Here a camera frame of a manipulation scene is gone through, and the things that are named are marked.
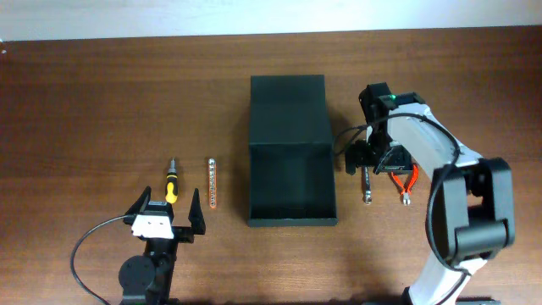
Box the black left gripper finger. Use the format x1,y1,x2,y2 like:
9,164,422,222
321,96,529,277
125,186,152,215
188,188,207,236

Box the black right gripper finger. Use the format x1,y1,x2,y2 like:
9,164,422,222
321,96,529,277
345,140,368,175
373,146,413,175

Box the red handled small cutters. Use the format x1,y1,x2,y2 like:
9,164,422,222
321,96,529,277
390,164,419,206

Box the silver ring spanner wrench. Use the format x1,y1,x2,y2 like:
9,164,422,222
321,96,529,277
363,167,372,205

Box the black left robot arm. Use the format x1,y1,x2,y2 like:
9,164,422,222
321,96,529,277
118,186,206,305

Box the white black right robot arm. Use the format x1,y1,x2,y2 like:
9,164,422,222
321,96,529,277
340,82,515,304

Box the yellow black screwdriver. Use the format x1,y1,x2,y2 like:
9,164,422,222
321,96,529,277
164,158,179,204

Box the black open storage box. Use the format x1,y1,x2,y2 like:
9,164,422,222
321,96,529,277
248,75,338,227

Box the orange socket bit rail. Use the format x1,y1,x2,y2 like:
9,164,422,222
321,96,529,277
207,158,217,208

